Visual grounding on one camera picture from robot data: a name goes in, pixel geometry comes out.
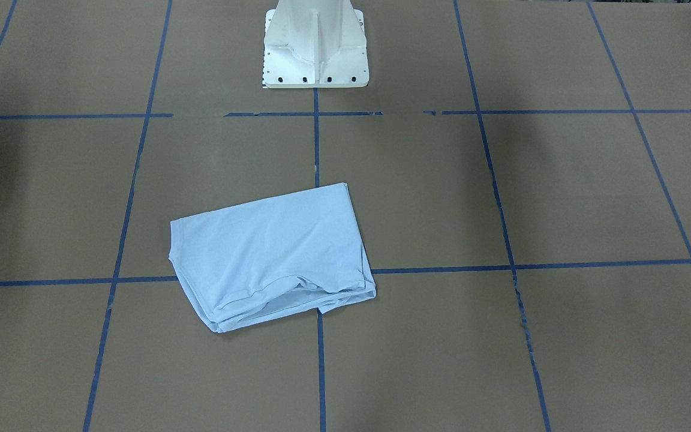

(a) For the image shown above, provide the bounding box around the light blue t-shirt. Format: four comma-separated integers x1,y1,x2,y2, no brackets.
169,182,377,334

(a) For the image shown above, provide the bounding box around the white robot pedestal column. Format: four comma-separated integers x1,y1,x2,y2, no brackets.
262,1,370,89

